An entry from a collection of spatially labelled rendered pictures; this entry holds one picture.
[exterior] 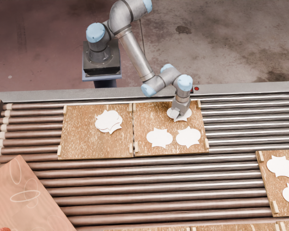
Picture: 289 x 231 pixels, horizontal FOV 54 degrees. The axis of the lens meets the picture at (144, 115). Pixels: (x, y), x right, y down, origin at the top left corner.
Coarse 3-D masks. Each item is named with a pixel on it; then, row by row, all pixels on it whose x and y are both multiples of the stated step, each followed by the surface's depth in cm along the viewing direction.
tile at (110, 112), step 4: (104, 112) 166; (108, 112) 166; (112, 112) 166; (116, 112) 166; (100, 116) 164; (104, 116) 164; (108, 116) 164; (112, 116) 164; (116, 116) 164; (100, 120) 163; (104, 120) 163; (108, 120) 163; (112, 120) 163; (116, 120) 163; (96, 124) 162; (100, 124) 162; (104, 124) 162; (108, 124) 162; (112, 124) 162; (100, 128) 160; (104, 128) 160; (108, 128) 160
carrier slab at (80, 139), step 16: (80, 112) 169; (96, 112) 169; (128, 112) 169; (64, 128) 163; (80, 128) 163; (96, 128) 163; (128, 128) 163; (64, 144) 158; (80, 144) 158; (96, 144) 158; (112, 144) 158; (128, 144) 158
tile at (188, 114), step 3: (168, 111) 167; (171, 111) 167; (189, 111) 167; (168, 114) 166; (186, 114) 166; (189, 114) 166; (171, 117) 165; (180, 117) 165; (183, 117) 165; (186, 117) 165; (174, 120) 164; (177, 120) 164; (180, 120) 164; (183, 120) 164; (186, 120) 164
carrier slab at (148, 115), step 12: (144, 108) 170; (156, 108) 170; (168, 108) 170; (192, 108) 170; (144, 120) 166; (156, 120) 166; (168, 120) 166; (192, 120) 166; (144, 132) 162; (168, 132) 162; (204, 132) 162; (144, 144) 158; (204, 144) 158
